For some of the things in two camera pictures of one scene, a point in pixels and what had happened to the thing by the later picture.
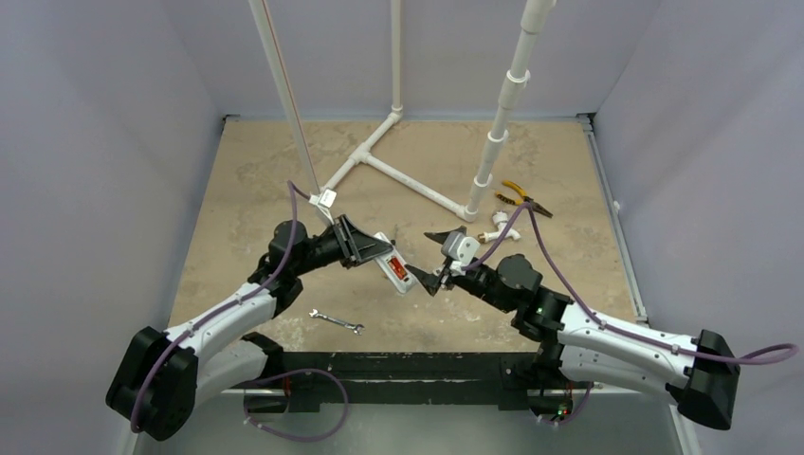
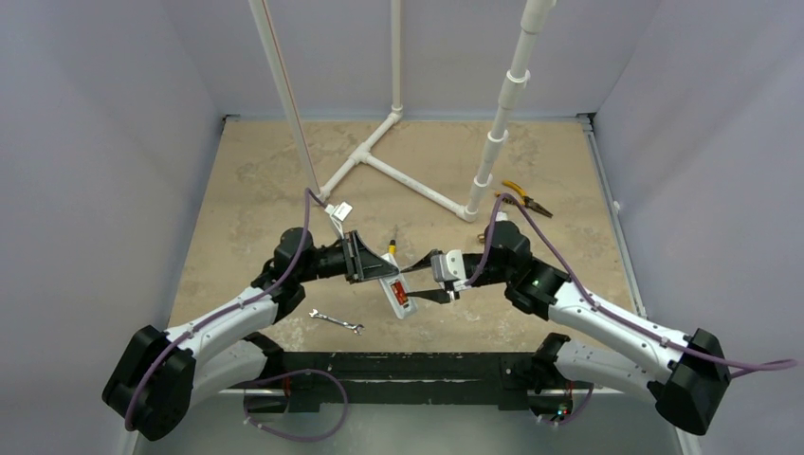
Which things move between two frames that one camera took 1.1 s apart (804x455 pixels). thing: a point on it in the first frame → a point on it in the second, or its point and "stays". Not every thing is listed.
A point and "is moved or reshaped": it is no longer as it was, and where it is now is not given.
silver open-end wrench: (356, 329) stays
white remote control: (394, 265) is moved or reshaped
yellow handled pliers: (522, 199) stays
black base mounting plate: (521, 380) stays
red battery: (397, 267) is moved or reshaped
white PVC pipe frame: (516, 84) stays
